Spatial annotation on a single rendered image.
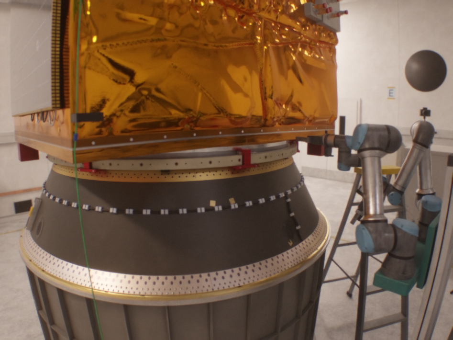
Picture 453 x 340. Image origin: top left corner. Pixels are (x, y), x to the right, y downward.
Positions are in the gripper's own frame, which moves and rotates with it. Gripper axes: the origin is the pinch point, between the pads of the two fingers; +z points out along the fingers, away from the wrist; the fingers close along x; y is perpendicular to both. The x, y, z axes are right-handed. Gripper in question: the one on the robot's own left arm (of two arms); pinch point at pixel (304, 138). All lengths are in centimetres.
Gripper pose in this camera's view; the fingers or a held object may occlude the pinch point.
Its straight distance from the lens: 184.1
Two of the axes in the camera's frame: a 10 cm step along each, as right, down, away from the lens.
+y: 0.0, -9.8, -1.8
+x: -7.1, 1.3, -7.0
